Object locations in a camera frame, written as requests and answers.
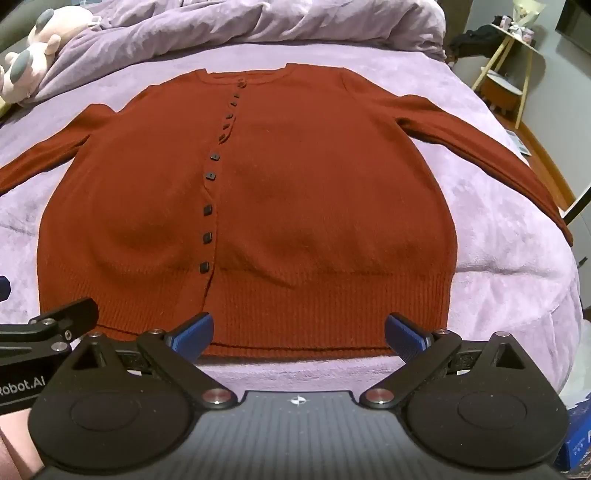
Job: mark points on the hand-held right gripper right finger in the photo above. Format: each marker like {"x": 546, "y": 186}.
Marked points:
{"x": 404, "y": 333}

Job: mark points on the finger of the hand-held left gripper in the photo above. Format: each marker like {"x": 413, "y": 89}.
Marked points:
{"x": 3, "y": 288}
{"x": 69, "y": 316}

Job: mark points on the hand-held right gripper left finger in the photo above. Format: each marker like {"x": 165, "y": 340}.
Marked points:
{"x": 196, "y": 333}

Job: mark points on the red knit cardigan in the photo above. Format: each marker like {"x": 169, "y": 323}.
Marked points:
{"x": 300, "y": 184}

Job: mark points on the person's left forearm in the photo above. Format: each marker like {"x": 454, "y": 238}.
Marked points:
{"x": 16, "y": 447}

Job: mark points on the purple bed sheet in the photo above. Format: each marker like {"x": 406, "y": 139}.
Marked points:
{"x": 498, "y": 286}

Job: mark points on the blue cardboard box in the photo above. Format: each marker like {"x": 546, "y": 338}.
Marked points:
{"x": 577, "y": 438}

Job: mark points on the pink and grey plush toy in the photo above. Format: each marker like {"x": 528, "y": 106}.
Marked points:
{"x": 27, "y": 69}

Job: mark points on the white board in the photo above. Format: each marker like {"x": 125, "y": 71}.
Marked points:
{"x": 579, "y": 198}

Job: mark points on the paper sheets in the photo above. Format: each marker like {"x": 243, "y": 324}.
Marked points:
{"x": 518, "y": 141}

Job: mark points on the round wooden stool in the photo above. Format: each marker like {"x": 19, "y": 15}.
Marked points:
{"x": 501, "y": 92}

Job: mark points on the grey headboard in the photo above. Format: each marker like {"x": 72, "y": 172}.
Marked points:
{"x": 14, "y": 25}

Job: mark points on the dark cloth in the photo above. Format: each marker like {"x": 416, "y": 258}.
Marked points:
{"x": 471, "y": 39}

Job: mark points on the side table with yellow legs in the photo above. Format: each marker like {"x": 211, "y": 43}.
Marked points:
{"x": 503, "y": 46}

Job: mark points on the purple duvet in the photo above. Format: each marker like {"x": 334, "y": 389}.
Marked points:
{"x": 231, "y": 27}

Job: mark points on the dark wall screen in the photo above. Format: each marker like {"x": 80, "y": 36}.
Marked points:
{"x": 575, "y": 23}

